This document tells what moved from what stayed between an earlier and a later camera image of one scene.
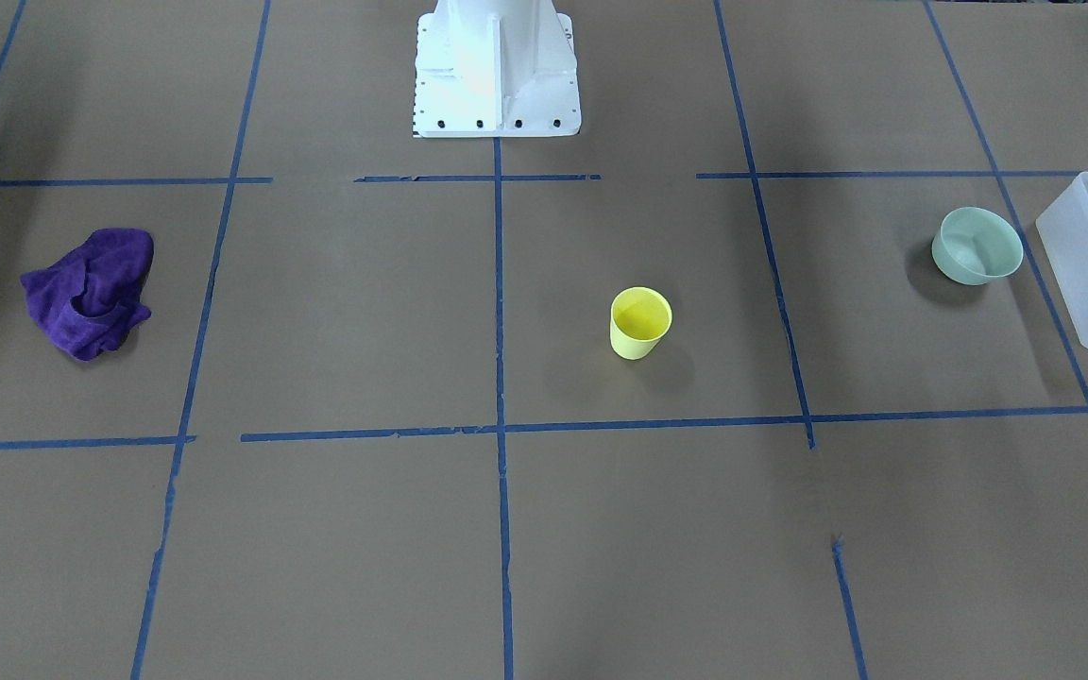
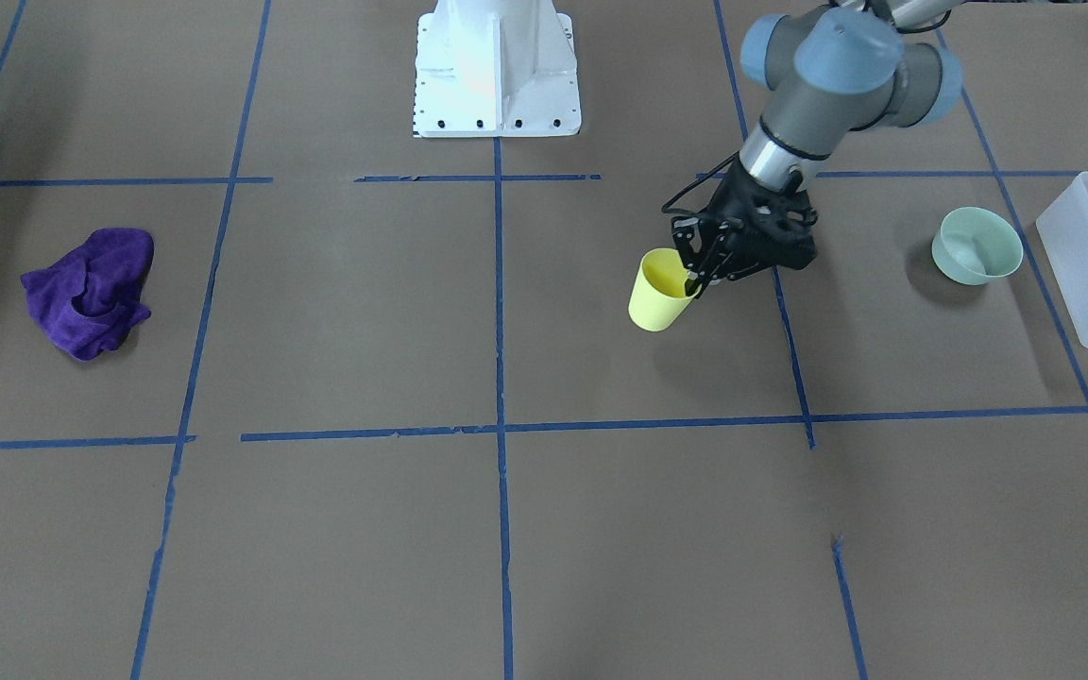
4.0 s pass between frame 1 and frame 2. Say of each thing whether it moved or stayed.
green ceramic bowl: stayed
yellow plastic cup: moved
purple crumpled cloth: stayed
